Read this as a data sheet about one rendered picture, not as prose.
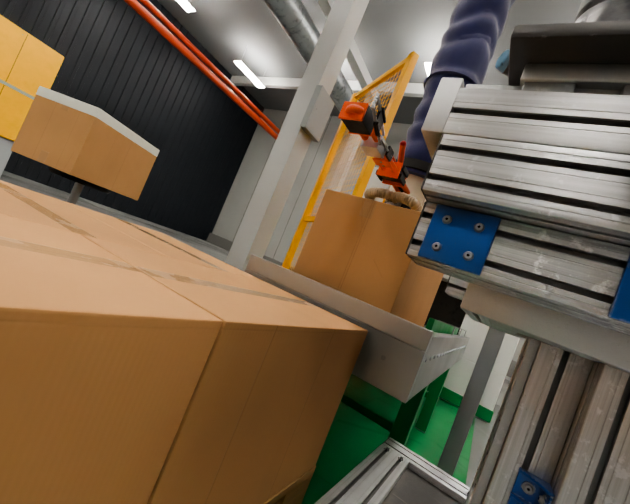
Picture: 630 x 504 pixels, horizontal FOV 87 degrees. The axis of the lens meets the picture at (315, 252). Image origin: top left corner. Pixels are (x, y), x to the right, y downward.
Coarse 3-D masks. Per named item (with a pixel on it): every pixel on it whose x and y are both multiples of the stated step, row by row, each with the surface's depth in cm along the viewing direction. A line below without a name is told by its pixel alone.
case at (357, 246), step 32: (320, 224) 125; (352, 224) 119; (384, 224) 113; (320, 256) 122; (352, 256) 116; (384, 256) 110; (352, 288) 113; (384, 288) 108; (416, 288) 123; (416, 320) 139
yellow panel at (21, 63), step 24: (0, 24) 525; (0, 48) 533; (24, 48) 555; (48, 48) 579; (0, 72) 541; (24, 72) 564; (48, 72) 588; (0, 96) 549; (24, 96) 573; (0, 120) 558; (0, 144) 570; (0, 168) 580
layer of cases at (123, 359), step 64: (0, 192) 73; (0, 256) 33; (64, 256) 42; (128, 256) 60; (192, 256) 101; (0, 320) 23; (64, 320) 27; (128, 320) 31; (192, 320) 38; (256, 320) 50; (320, 320) 77; (0, 384) 24; (64, 384) 28; (128, 384) 34; (192, 384) 41; (256, 384) 54; (320, 384) 77; (0, 448) 26; (64, 448) 30; (128, 448) 36; (192, 448) 45; (256, 448) 61; (320, 448) 91
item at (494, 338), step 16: (496, 336) 133; (480, 352) 135; (496, 352) 132; (480, 368) 133; (480, 384) 132; (464, 400) 133; (480, 400) 131; (464, 416) 132; (464, 432) 131; (448, 448) 132; (448, 464) 131
